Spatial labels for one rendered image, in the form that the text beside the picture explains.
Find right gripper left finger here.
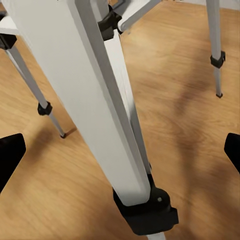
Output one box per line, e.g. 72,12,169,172
0,133,26,193

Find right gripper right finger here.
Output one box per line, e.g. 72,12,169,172
224,133,240,173

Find camera tripod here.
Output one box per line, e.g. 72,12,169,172
0,0,226,240

